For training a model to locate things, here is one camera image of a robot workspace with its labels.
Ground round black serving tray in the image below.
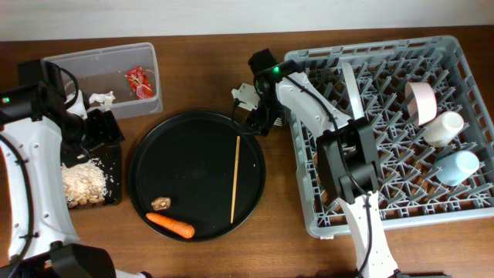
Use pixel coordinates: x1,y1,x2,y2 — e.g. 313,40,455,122
127,111,266,242

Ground clear plastic bin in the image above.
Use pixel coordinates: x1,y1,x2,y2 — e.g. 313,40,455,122
44,42,163,120

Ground orange carrot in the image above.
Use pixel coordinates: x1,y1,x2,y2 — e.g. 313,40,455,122
146,212,195,239

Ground brown walnut piece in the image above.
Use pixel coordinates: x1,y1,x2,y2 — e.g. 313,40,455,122
151,197,171,211

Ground grey plate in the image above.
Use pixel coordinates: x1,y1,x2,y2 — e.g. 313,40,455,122
341,63,364,120

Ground rice pile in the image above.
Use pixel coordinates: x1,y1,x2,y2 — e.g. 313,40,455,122
61,158,113,200

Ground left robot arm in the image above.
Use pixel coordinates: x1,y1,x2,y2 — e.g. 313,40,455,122
1,59,127,277

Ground grey dishwasher rack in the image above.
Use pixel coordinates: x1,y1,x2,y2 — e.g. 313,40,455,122
286,36,493,229

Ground red snack wrapper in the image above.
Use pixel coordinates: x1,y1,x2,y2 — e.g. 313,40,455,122
125,66,154,100

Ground black rectangular tray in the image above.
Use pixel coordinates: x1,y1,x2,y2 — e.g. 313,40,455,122
66,144,122,210

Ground white tissue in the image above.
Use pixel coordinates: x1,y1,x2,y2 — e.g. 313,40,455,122
89,91,116,110

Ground blue plastic cup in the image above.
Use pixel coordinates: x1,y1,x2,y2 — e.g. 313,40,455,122
435,151,480,186

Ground white cup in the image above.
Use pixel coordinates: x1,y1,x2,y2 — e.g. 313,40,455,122
424,111,465,147

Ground wooden chopstick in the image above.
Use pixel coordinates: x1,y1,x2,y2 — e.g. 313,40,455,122
230,136,241,224

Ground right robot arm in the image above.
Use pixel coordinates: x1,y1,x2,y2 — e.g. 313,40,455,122
233,49,399,277

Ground white plastic fork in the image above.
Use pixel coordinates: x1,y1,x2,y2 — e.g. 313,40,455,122
274,117,283,127

